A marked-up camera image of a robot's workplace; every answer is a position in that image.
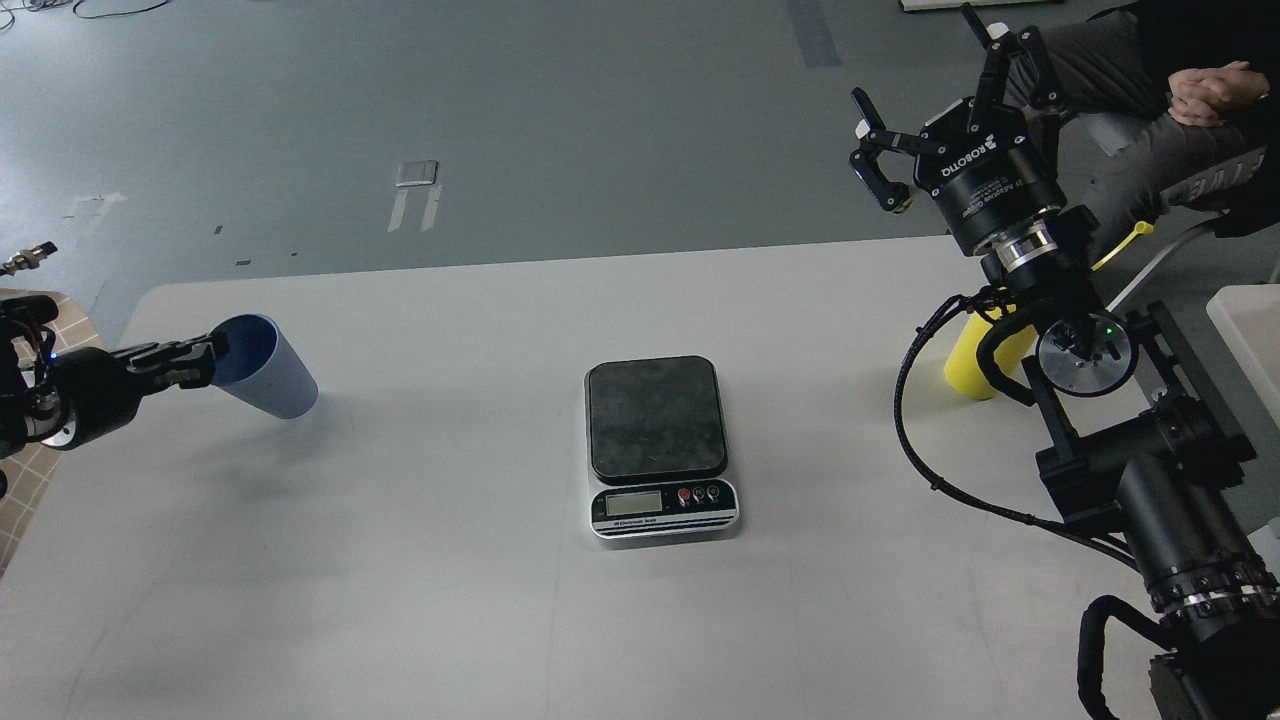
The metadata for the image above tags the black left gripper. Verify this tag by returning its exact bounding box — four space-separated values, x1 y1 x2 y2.
42 334 230 451

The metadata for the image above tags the beige checkered cloth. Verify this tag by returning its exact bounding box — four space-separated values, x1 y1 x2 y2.
1 290 108 574

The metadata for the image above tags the grey floor plate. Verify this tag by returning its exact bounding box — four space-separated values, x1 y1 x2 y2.
396 160 439 188

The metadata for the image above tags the grey chair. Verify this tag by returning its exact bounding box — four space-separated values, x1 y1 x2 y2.
1075 105 1280 311

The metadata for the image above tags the seated person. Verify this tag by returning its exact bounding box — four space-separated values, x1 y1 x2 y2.
1039 1 1279 263

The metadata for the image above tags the digital kitchen scale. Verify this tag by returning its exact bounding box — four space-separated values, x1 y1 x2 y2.
584 355 742 544

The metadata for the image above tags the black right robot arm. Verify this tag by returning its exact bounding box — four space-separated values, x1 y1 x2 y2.
850 4 1277 719

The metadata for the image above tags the white side table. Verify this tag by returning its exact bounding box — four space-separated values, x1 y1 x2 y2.
1206 284 1279 423

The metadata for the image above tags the blue ribbed cup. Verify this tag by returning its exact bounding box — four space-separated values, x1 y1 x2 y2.
211 314 319 420

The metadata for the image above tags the yellow squeeze bottle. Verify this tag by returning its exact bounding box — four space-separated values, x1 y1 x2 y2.
943 222 1155 401

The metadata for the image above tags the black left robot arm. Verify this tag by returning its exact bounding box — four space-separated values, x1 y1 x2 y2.
1 293 229 457

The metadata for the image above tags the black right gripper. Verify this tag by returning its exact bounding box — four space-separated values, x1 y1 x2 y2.
849 3 1066 256

